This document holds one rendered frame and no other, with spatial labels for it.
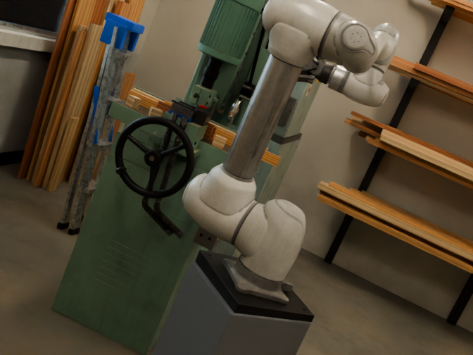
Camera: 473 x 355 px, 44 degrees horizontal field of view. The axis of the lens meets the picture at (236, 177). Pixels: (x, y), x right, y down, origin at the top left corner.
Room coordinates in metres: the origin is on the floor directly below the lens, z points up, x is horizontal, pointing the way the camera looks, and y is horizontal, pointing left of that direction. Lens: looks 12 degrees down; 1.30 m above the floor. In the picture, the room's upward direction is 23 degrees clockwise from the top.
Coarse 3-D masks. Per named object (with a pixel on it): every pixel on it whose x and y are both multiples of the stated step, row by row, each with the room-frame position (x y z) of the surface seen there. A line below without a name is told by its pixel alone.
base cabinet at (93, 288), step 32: (96, 192) 2.21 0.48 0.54; (128, 192) 2.19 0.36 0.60; (96, 224) 2.20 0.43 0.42; (128, 224) 2.19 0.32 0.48; (192, 224) 2.16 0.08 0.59; (96, 256) 2.19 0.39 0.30; (128, 256) 2.18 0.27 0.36; (160, 256) 2.17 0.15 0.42; (192, 256) 2.29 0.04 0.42; (64, 288) 2.20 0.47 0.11; (96, 288) 2.19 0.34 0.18; (128, 288) 2.17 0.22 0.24; (160, 288) 2.16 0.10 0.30; (96, 320) 2.18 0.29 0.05; (128, 320) 2.17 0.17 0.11; (160, 320) 2.17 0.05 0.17
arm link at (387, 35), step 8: (384, 24) 2.19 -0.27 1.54; (376, 32) 2.15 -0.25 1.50; (384, 32) 2.15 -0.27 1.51; (392, 32) 2.17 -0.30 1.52; (384, 40) 2.04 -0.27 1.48; (392, 40) 2.14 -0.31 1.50; (384, 48) 2.08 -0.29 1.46; (392, 48) 2.13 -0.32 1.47; (384, 56) 2.12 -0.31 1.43; (392, 56) 2.16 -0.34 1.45; (376, 64) 2.15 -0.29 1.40; (384, 64) 2.15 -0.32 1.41; (352, 72) 1.72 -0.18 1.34; (384, 72) 2.18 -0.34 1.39
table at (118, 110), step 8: (112, 104) 2.21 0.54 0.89; (120, 104) 2.21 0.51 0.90; (112, 112) 2.21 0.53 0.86; (120, 112) 2.21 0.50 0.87; (128, 112) 2.21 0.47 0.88; (136, 112) 2.20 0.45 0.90; (144, 112) 2.25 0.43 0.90; (120, 120) 2.21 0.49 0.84; (128, 120) 2.20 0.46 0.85; (144, 128) 2.20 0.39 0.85; (152, 128) 2.19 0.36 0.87; (152, 136) 2.09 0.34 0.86; (168, 144) 2.09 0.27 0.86; (200, 144) 2.17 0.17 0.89; (208, 144) 2.17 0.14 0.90; (184, 152) 2.08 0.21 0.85; (200, 152) 2.16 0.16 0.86; (208, 152) 2.17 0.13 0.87; (216, 152) 2.16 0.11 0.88; (224, 152) 2.16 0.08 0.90; (208, 160) 2.17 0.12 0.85; (216, 160) 2.16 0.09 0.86; (224, 160) 2.16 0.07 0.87
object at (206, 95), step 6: (192, 90) 2.30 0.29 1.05; (198, 90) 2.30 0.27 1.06; (204, 90) 2.30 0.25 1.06; (210, 90) 2.34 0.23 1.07; (192, 96) 2.30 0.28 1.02; (204, 96) 2.29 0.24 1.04; (210, 96) 2.34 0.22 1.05; (192, 102) 2.30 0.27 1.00; (198, 102) 2.30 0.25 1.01; (204, 102) 2.29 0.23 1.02; (210, 102) 2.38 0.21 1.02
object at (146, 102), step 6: (132, 90) 2.39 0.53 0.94; (138, 96) 2.36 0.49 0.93; (144, 96) 2.36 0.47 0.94; (144, 102) 2.36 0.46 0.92; (150, 102) 2.36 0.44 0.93; (156, 102) 2.35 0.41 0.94; (216, 132) 2.32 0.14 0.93; (222, 132) 2.32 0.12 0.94; (228, 138) 2.32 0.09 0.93; (228, 144) 2.32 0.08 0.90; (264, 156) 2.30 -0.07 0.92; (270, 156) 2.30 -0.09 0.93; (276, 156) 2.30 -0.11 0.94; (270, 162) 2.30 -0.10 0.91; (276, 162) 2.29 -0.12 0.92
